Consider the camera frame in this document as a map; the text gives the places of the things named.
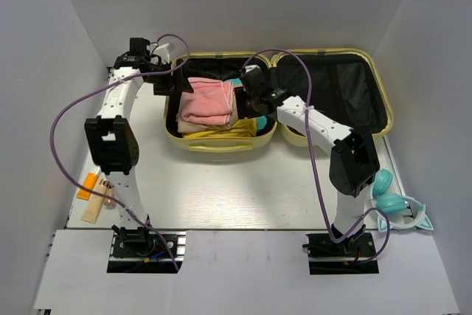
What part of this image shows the foundation bottle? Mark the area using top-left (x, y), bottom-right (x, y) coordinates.
top-left (103, 187), bottom-right (117, 209)

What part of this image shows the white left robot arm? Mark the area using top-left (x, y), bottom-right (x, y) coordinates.
top-left (84, 38), bottom-right (193, 229)

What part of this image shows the orange sunscreen tube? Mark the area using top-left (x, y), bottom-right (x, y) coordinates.
top-left (76, 167), bottom-right (101, 201)

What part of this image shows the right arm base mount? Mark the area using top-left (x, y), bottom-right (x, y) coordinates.
top-left (302, 233), bottom-right (379, 275)

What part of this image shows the beige garment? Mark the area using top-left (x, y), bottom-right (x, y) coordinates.
top-left (176, 111), bottom-right (237, 134)

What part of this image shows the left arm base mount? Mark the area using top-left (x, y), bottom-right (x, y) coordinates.
top-left (106, 226), bottom-right (186, 274)

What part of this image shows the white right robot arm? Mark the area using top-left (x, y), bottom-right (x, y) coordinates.
top-left (235, 65), bottom-right (380, 255)

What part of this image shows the yellow hard-shell suitcase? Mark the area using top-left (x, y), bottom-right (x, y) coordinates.
top-left (164, 48), bottom-right (393, 153)

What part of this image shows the pink towel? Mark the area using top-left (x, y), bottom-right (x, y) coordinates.
top-left (180, 77), bottom-right (234, 126)

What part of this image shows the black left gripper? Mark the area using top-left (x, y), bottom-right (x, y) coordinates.
top-left (145, 58), bottom-right (194, 96)

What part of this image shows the teal garment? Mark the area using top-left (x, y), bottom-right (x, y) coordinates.
top-left (223, 78), bottom-right (268, 136)

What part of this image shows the beige cosmetic tube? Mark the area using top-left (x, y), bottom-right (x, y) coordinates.
top-left (80, 179), bottom-right (110, 224)

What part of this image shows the yellow garment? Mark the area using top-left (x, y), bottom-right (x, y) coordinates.
top-left (181, 118), bottom-right (257, 139)

